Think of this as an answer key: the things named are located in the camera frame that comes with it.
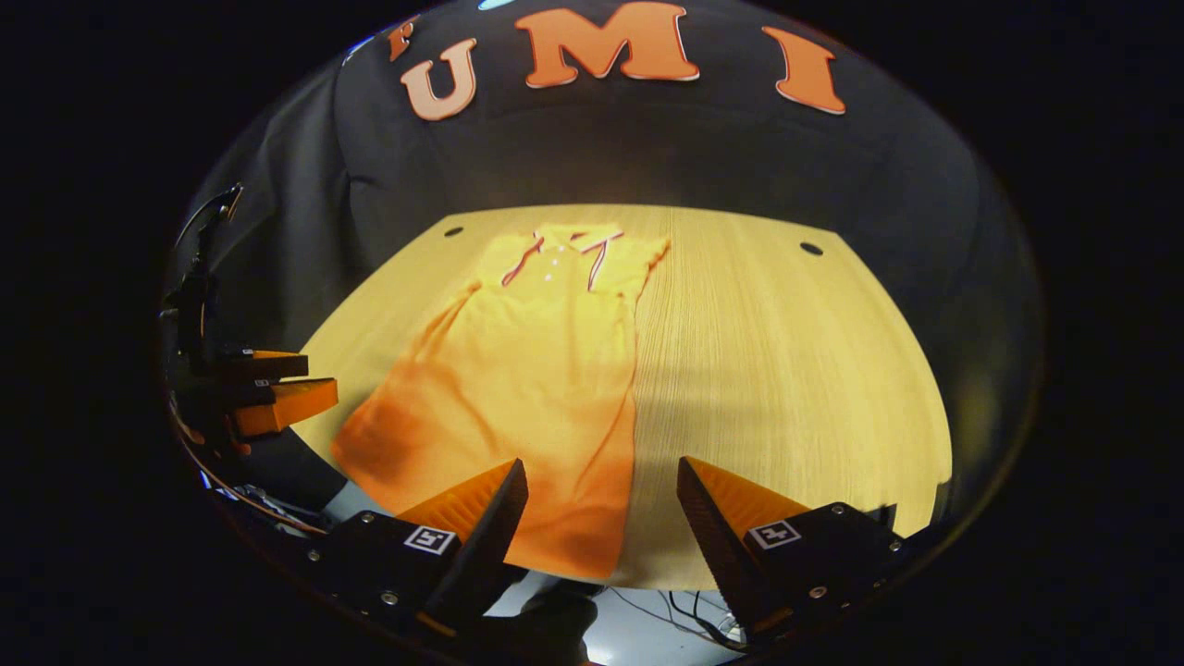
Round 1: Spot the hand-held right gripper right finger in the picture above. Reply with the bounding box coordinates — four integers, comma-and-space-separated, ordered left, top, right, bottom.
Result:
675, 455, 913, 641

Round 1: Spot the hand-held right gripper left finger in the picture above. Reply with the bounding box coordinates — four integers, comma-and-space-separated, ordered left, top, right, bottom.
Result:
305, 458, 530, 639

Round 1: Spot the orange polo T-shirt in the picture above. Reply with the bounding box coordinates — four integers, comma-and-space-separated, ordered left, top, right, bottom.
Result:
330, 222, 672, 582

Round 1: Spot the black backdrop cloth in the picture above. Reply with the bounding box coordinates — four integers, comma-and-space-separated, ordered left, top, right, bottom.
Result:
162, 0, 1046, 528

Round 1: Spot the black cable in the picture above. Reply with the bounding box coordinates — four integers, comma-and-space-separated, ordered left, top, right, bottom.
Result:
610, 585, 746, 648

